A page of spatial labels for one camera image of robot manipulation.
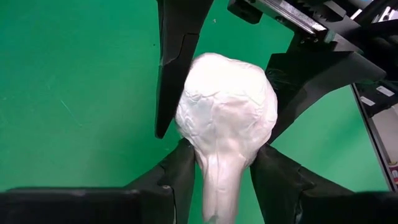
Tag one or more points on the white garlic bulb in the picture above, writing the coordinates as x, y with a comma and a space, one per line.
227, 109

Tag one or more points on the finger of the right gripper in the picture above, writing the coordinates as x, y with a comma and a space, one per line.
177, 46
311, 74

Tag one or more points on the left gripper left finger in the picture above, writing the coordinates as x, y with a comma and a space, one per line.
93, 207

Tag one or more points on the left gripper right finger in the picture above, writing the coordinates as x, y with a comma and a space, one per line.
311, 205

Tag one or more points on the black table frame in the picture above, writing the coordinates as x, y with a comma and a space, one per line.
373, 140

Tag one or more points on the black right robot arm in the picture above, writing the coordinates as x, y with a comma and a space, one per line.
382, 40

